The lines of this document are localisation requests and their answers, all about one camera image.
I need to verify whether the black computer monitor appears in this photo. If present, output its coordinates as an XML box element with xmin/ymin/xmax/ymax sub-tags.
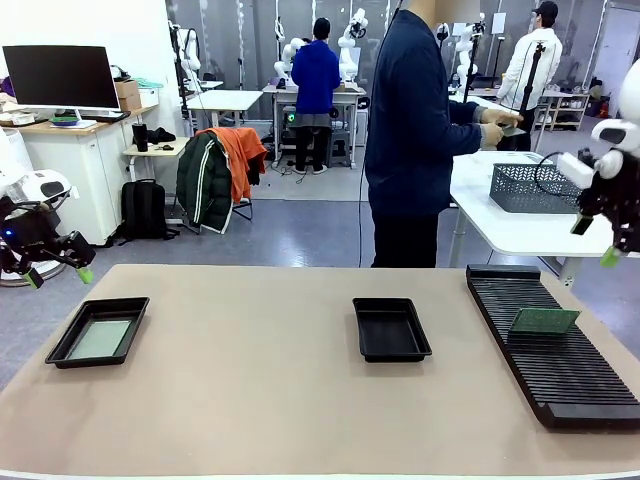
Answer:
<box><xmin>2</xmin><ymin>45</ymin><xmax>122</xmax><ymax>130</ymax></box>

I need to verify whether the orange jacket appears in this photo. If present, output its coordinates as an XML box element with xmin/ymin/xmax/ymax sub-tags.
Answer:
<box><xmin>196</xmin><ymin>127</ymin><xmax>269</xmax><ymax>205</ymax></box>

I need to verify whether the person's left forearm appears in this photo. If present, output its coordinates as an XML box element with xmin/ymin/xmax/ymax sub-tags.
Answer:
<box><xmin>447</xmin><ymin>99</ymin><xmax>486</xmax><ymax>124</ymax></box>

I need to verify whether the person in blue hoodie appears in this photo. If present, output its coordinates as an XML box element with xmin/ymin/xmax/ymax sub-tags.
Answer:
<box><xmin>291</xmin><ymin>17</ymin><xmax>341</xmax><ymax>175</ymax></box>

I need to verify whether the person in white jacket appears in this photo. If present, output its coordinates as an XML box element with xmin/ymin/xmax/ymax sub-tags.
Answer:
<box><xmin>497</xmin><ymin>1</ymin><xmax>564</xmax><ymax>151</ymax></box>

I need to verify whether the person in navy jacket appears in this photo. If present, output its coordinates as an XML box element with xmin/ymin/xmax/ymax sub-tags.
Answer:
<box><xmin>363</xmin><ymin>0</ymin><xmax>524</xmax><ymax>269</ymax></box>

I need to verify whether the grey mesh basket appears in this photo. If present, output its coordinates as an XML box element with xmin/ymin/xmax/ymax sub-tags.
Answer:
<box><xmin>489</xmin><ymin>163</ymin><xmax>596</xmax><ymax>215</ymax></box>

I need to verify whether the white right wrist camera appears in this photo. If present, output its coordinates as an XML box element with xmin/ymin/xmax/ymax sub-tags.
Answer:
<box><xmin>556</xmin><ymin>152</ymin><xmax>596</xmax><ymax>190</ymax></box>

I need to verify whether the thin black hanging cable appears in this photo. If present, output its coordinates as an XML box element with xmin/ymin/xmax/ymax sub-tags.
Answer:
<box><xmin>357</xmin><ymin>164</ymin><xmax>371</xmax><ymax>269</ymax></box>

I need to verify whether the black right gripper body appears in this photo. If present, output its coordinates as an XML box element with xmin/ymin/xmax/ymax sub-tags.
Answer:
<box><xmin>579</xmin><ymin>152</ymin><xmax>640</xmax><ymax>229</ymax></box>

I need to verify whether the black backpack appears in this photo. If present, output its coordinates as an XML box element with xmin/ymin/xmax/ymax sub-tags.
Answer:
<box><xmin>115</xmin><ymin>178</ymin><xmax>180</xmax><ymax>246</ymax></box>

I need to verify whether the black slotted board rack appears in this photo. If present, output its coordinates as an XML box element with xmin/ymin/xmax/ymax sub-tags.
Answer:
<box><xmin>465</xmin><ymin>264</ymin><xmax>640</xmax><ymax>430</ymax></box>

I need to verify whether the white cabinet desk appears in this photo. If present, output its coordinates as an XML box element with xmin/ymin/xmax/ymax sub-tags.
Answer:
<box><xmin>0</xmin><ymin>104</ymin><xmax>161</xmax><ymax>247</ymax></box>

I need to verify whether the white work table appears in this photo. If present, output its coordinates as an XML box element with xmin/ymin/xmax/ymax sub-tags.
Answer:
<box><xmin>447</xmin><ymin>151</ymin><xmax>640</xmax><ymax>286</ymax></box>

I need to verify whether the small beige side table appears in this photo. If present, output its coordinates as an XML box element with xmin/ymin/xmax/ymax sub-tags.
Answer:
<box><xmin>122</xmin><ymin>138</ymin><xmax>191</xmax><ymax>181</ymax></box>

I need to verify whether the person's right hand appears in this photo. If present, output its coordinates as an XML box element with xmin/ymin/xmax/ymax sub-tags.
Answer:
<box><xmin>481</xmin><ymin>122</ymin><xmax>506</xmax><ymax>150</ymax></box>

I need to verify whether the black plastic ESD tray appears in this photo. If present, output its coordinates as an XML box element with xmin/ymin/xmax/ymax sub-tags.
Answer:
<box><xmin>44</xmin><ymin>296</ymin><xmax>151</xmax><ymax>370</ymax></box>
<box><xmin>352</xmin><ymin>297</ymin><xmax>433</xmax><ymax>364</ymax></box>

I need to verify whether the brown cardboard box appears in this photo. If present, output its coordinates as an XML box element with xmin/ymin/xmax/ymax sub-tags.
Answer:
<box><xmin>113</xmin><ymin>79</ymin><xmax>143</xmax><ymax>112</ymax></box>

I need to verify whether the wooden storage shelf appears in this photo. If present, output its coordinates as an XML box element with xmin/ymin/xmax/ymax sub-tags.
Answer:
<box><xmin>534</xmin><ymin>92</ymin><xmax>591</xmax><ymax>132</ymax></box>

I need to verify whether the dark green striped jacket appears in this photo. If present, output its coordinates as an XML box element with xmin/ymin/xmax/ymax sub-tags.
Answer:
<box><xmin>176</xmin><ymin>132</ymin><xmax>235</xmax><ymax>235</ymax></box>

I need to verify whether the person's right forearm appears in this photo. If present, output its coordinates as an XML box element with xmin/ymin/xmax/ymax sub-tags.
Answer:
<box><xmin>439</xmin><ymin>119</ymin><xmax>489</xmax><ymax>156</ymax></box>

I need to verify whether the person's left hand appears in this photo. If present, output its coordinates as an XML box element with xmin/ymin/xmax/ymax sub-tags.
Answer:
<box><xmin>482</xmin><ymin>107</ymin><xmax>524</xmax><ymax>129</ymax></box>

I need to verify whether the grey plastic stool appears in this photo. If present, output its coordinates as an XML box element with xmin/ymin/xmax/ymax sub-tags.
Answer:
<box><xmin>325</xmin><ymin>128</ymin><xmax>351</xmax><ymax>169</ymax></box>

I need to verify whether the black camera tripod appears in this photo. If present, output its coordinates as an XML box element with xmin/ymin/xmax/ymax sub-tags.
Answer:
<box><xmin>459</xmin><ymin>19</ymin><xmax>486</xmax><ymax>106</ymax></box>
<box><xmin>517</xmin><ymin>42</ymin><xmax>546</xmax><ymax>151</ymax></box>

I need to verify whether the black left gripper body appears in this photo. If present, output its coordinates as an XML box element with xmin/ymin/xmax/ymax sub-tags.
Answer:
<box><xmin>0</xmin><ymin>199</ymin><xmax>59</xmax><ymax>261</ymax></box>

